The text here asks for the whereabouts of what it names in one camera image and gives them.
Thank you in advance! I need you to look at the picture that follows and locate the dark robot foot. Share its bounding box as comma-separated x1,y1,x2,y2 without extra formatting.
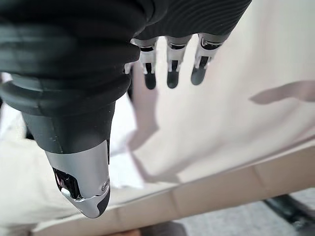
262,193,315,231

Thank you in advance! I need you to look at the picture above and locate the beige bed base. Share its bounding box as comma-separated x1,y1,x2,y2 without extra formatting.
31,144,315,236

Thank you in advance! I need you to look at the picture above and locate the grey rug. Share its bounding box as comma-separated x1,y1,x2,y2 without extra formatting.
172,188,315,236

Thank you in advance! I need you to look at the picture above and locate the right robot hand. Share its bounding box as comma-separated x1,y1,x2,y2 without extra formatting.
0,0,252,219

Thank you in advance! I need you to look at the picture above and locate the cream bed sheet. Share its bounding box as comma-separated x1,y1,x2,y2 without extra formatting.
130,0,315,184

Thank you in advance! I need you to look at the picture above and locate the cream quilt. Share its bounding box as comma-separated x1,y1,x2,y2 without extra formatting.
0,137,83,231

